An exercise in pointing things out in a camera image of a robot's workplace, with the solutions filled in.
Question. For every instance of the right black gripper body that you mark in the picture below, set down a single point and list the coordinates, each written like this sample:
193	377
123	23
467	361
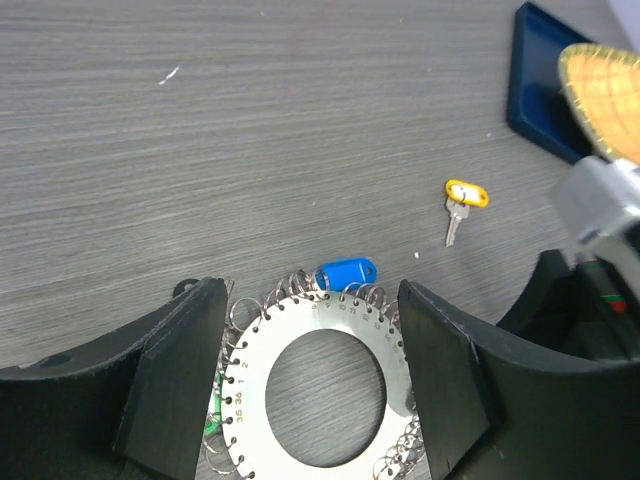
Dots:
585	310

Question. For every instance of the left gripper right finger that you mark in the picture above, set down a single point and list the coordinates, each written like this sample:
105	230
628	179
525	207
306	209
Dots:
493	405

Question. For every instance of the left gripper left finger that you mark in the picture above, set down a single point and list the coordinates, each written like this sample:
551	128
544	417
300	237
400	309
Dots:
130	404

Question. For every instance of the green key tag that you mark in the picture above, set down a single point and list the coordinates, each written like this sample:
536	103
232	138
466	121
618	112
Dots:
213	418

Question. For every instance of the yellow key tag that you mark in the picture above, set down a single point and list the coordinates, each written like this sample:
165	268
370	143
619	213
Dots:
461	197

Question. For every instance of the blue key tag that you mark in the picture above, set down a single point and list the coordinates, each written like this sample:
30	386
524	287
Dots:
336	276

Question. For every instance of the black key fob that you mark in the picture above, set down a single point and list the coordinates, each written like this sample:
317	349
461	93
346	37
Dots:
183	286

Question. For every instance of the blue metal tray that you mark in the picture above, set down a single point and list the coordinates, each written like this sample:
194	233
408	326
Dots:
536	106

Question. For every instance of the yellow bamboo basket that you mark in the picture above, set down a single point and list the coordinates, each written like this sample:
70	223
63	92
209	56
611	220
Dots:
601	85

